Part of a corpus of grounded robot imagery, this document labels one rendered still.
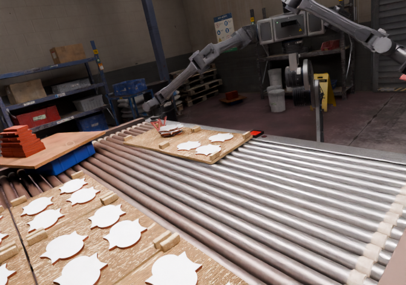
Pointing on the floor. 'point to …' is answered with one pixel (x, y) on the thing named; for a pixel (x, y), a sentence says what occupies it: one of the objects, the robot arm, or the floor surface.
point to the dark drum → (162, 105)
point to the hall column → (154, 34)
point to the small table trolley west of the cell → (128, 101)
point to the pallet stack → (197, 86)
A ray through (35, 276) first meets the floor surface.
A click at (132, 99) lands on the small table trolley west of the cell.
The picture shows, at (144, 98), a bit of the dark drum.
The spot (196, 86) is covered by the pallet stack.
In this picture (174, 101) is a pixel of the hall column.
